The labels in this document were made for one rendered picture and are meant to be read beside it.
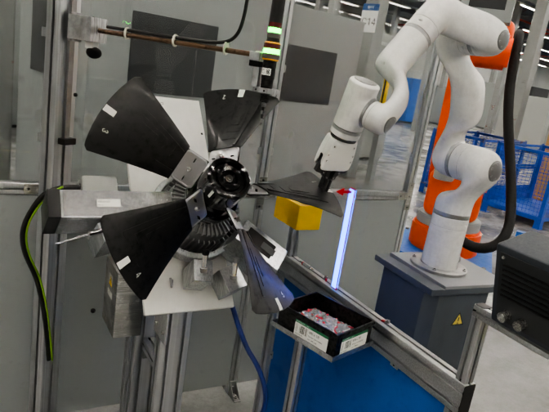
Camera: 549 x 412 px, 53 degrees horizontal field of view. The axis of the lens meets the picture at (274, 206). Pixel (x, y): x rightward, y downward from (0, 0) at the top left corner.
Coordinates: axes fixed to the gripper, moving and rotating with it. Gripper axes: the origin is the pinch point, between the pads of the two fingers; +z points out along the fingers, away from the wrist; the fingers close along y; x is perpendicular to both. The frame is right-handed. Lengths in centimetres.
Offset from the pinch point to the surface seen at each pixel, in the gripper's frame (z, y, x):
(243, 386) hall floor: 138, -30, -37
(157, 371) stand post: 62, 40, 8
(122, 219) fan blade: 5, 60, 11
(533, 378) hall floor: 125, -199, 2
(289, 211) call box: 25.3, -8.6, -22.6
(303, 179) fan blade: 2.7, 2.9, -6.5
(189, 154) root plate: -3.1, 40.1, -6.5
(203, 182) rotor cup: 0.7, 38.0, 0.8
